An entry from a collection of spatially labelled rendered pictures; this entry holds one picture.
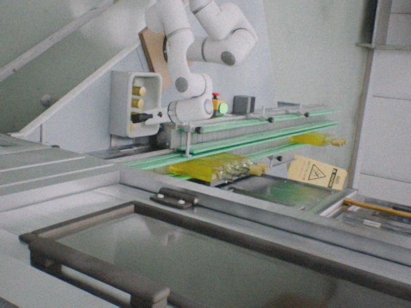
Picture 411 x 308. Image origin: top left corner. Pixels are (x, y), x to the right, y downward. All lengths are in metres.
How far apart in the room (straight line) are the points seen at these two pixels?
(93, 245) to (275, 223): 0.22
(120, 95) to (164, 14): 0.31
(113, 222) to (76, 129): 1.03
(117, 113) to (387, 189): 6.36
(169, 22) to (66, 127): 0.46
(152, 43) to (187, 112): 0.39
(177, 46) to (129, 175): 0.83
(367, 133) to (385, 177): 0.72
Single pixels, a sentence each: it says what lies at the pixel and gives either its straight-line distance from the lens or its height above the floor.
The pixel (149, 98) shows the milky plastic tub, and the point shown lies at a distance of 1.76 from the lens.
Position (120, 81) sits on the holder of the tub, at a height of 0.80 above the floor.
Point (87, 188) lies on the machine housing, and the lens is 0.69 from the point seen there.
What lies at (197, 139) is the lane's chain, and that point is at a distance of 1.91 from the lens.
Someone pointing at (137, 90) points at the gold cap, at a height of 0.80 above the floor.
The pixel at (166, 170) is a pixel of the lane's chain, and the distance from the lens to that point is 1.77.
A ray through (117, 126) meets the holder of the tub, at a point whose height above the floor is 0.79.
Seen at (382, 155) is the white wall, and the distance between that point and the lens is 7.62.
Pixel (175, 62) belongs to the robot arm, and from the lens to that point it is 1.46.
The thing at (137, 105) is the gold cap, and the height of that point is 0.81.
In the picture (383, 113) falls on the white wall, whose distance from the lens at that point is 7.56.
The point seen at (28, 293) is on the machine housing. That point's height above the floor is 1.64.
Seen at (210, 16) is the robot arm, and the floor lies 0.99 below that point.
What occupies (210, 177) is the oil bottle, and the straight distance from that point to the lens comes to 1.69.
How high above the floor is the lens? 1.91
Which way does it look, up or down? 31 degrees down
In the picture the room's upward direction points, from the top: 102 degrees clockwise
